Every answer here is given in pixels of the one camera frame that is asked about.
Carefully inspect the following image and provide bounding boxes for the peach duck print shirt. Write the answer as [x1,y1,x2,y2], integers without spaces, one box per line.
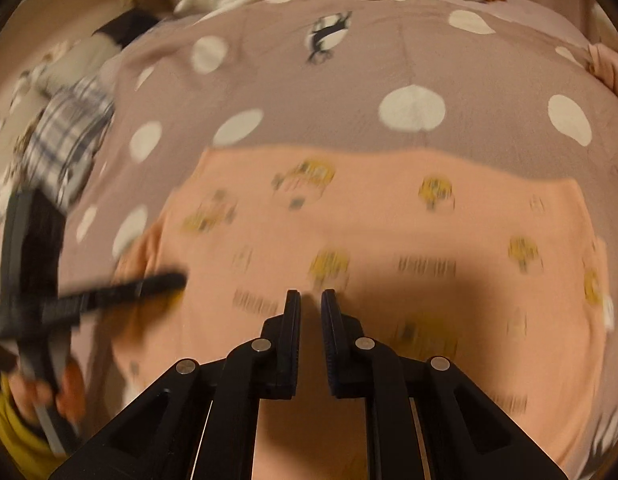
[111,146,608,479]

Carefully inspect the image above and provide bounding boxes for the yellow left sleeve forearm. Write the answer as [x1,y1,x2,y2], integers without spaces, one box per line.
[0,374,66,480]

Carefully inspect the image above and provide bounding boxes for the left hand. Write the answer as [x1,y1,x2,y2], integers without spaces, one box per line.
[8,356,86,427]

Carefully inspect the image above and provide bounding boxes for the grey plaid cloth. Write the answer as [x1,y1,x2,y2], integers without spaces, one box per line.
[23,75,114,212]

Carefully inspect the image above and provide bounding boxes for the beige pillow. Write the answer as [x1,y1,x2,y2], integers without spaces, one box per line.
[34,32,120,98]

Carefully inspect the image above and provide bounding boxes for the mauve polka dot blanket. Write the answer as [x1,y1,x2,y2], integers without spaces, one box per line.
[56,0,618,480]

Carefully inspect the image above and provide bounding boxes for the folded pink garment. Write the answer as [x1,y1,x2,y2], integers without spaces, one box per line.
[588,44,618,98]

